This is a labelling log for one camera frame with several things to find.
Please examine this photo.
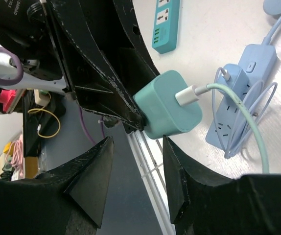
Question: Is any blue charger plug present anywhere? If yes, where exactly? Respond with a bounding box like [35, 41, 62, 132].
[217, 64, 249, 98]

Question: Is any blue power strip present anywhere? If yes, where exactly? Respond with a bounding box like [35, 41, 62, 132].
[206, 44, 277, 151]

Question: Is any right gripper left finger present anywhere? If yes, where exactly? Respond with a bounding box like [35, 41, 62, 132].
[0, 137, 114, 235]

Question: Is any teal power strip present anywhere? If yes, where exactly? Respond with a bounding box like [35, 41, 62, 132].
[152, 0, 181, 54]

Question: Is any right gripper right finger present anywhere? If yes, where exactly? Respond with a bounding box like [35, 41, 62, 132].
[163, 137, 281, 235]

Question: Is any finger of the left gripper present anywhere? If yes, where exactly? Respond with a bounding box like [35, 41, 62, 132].
[113, 0, 160, 88]

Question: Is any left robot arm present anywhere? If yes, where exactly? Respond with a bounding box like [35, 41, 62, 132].
[0, 0, 159, 130]

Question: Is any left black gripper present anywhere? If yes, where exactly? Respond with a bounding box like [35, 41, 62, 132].
[0, 0, 145, 130]

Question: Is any teal charger cable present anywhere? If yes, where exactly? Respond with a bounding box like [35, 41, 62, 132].
[175, 83, 270, 174]

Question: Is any blue power strip cord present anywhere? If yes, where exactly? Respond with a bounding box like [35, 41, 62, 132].
[261, 0, 281, 46]

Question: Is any teal charger plug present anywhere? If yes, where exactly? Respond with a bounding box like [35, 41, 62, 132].
[133, 70, 203, 140]

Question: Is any front aluminium rail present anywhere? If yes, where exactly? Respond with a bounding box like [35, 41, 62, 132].
[127, 131, 176, 235]

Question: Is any blue charger cable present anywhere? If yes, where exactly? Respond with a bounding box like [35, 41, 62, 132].
[211, 67, 278, 160]

